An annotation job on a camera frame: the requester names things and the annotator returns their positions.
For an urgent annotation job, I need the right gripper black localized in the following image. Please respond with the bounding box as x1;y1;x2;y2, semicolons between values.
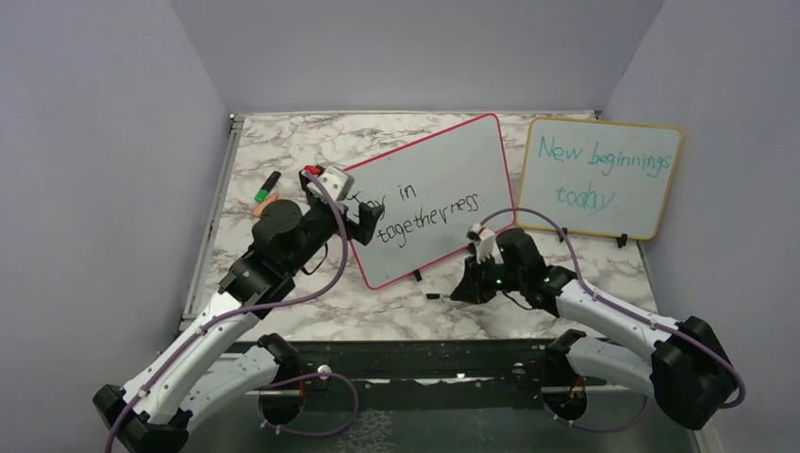
451;250;525;304

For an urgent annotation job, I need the red framed whiteboard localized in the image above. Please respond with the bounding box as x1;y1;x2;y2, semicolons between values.
345;113;514;290

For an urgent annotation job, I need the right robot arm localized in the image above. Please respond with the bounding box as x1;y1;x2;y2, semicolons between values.
448;224;741;430

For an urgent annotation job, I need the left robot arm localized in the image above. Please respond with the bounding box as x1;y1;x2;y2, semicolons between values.
92;166;384;452

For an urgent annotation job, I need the yellow framed written whiteboard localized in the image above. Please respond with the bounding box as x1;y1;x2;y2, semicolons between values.
516;117;684;241

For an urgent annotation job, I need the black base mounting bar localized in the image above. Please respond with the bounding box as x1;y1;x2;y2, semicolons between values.
172;334;670;408

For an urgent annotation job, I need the orange highlighter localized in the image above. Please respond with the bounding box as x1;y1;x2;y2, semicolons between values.
252;193;279;218

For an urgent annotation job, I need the green highlighter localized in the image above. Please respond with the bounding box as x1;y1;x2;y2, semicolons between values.
254;171;282;203

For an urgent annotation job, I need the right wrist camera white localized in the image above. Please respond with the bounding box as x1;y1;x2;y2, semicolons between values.
467;223;496;264

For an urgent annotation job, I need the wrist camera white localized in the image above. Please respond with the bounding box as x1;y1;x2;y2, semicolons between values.
304;165;355;202
467;223;496;264

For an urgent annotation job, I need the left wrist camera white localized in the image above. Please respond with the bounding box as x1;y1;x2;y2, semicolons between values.
304;165;355;202

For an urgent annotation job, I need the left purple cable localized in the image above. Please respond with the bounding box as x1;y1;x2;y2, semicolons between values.
103;172;360;453

